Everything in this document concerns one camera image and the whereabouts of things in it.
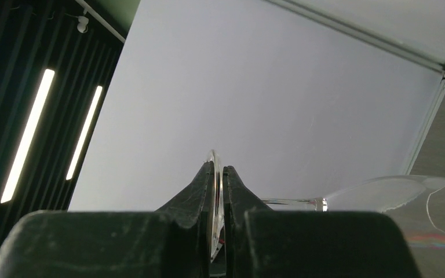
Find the clear wine glass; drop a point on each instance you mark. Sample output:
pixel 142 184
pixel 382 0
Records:
pixel 415 203

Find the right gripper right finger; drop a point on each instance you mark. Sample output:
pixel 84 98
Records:
pixel 262 242

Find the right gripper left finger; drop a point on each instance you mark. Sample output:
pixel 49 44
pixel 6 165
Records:
pixel 171 241

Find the round white ceiling fixture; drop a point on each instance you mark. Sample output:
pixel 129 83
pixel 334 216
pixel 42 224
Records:
pixel 82 25

